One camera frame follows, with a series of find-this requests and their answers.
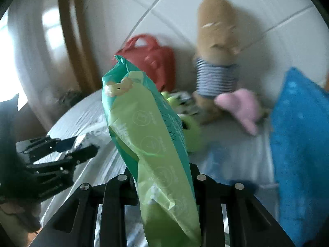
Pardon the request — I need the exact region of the grey striped bed sheet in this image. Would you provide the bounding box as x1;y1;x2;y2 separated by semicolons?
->
41;90;279;225

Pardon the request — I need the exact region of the pink heart plush pillow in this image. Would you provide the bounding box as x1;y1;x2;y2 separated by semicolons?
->
214;88;262;135

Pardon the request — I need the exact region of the red bear-face plastic basket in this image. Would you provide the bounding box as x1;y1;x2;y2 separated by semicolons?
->
115;34;176;92

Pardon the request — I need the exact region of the green wet wipes pack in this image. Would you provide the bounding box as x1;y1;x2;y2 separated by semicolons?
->
102;56;201;246

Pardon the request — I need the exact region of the white flat box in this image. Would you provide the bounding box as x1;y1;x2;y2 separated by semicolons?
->
167;91;199;115

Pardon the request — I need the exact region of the white window curtain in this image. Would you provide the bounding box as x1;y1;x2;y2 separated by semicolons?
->
7;0;80;130

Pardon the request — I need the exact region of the green frog plush toy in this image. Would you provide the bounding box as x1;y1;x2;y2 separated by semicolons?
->
161;91;202;153

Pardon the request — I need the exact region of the tall tan plush striped shirt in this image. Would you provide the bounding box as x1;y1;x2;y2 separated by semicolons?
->
193;0;239;124

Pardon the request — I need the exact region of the blue star-print pillow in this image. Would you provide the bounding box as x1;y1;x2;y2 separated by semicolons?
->
270;68;328;246

